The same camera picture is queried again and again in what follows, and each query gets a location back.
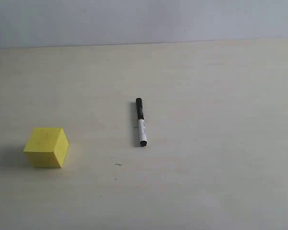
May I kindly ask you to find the black and white marker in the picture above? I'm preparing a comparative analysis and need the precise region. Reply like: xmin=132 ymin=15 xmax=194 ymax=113
xmin=136 ymin=98 xmax=147 ymax=147

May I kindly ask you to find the yellow foam cube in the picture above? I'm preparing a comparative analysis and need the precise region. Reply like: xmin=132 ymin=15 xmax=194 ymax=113
xmin=24 ymin=127 xmax=69 ymax=168

